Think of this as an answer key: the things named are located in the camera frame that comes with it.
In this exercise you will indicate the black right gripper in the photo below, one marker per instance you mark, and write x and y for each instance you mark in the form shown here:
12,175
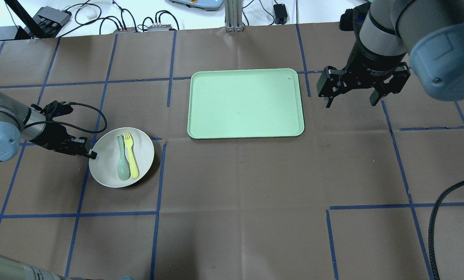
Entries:
372,61

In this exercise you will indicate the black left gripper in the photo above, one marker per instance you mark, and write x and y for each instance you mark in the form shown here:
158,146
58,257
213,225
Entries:
52,137

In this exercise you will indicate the white round plate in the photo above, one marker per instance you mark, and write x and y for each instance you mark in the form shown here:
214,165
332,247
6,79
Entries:
104,168

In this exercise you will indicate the yellow plastic fork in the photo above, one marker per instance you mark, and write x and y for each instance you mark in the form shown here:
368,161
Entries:
128,144

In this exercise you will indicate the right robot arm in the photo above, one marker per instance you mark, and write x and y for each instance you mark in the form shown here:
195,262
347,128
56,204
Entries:
395,37

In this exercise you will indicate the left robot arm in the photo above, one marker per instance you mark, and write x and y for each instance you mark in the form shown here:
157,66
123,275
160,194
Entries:
15,126

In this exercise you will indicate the grey-green plastic spoon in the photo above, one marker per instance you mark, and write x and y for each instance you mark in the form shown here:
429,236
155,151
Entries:
122,166

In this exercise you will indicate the light green tray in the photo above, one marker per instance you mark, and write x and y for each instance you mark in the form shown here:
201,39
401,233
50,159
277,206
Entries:
260,103

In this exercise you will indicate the black power adapter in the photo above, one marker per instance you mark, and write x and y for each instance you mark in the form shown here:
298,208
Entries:
280,13

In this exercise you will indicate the small connector box left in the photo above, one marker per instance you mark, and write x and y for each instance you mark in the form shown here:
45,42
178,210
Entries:
125,30

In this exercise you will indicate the small connector box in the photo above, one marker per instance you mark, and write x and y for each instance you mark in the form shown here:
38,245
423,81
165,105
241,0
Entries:
125,30
155,28

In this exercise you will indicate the grey hub box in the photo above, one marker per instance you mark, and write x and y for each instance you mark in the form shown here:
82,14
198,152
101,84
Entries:
51,18

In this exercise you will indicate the small connector box right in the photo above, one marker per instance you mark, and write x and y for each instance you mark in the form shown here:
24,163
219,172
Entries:
155,28

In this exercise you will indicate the teach pendant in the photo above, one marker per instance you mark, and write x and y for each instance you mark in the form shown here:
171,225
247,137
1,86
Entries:
207,5

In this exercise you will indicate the black stand bracket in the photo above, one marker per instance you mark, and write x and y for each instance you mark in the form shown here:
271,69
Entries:
24,27

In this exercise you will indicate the aluminium frame post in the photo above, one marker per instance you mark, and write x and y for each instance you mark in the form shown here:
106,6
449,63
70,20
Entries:
233,16

